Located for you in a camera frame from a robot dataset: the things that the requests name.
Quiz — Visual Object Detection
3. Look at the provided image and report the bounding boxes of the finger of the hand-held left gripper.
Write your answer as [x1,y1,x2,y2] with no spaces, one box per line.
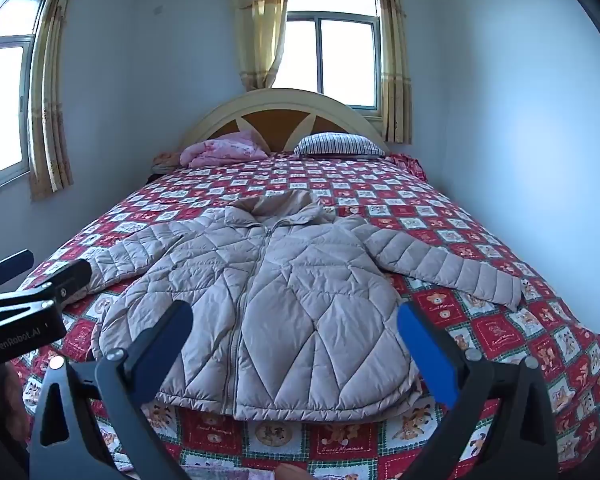
[22,259,93,307]
[0,250,35,296]

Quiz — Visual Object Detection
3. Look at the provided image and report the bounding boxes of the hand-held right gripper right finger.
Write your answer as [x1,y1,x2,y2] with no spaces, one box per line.
[396,302,561,480]

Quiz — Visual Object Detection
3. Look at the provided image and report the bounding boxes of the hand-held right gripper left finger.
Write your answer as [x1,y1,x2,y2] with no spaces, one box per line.
[29,301,195,480]

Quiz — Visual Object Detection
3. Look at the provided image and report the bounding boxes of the beige quilted puffer jacket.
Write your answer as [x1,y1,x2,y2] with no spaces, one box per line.
[82,190,523,421]

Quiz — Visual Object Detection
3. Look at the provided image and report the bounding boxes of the pile of clothes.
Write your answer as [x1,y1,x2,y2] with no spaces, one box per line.
[152,151,183,173]

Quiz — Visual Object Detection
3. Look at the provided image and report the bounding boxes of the large grey framed window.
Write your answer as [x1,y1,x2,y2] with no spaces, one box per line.
[0,0,51,196]

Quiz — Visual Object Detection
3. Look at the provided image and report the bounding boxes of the red checked printed bedsheet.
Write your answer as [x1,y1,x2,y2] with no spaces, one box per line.
[10,152,600,480]

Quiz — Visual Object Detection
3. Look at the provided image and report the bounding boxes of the yellow patterned side curtain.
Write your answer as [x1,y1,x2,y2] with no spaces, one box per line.
[28,0,81,201]

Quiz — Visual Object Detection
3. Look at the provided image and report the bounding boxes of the pink folded quilt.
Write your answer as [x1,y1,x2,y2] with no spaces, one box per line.
[180,130,268,168]

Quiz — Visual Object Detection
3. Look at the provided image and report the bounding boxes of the striped pillow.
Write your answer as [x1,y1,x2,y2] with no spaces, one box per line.
[293,132,388,157]

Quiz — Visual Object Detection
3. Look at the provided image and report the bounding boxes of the cream and brown headboard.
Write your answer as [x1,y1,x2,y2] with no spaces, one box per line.
[179,88,390,156]

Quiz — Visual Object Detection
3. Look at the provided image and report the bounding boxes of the yellow narrow curtain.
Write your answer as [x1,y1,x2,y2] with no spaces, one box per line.
[372,0,413,145]

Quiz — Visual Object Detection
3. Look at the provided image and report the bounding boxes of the grey framed sliding window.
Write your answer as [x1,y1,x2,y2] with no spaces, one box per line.
[272,0,383,121]

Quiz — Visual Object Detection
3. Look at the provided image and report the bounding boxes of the yellow gathered curtain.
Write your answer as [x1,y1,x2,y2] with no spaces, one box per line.
[231,0,292,92]

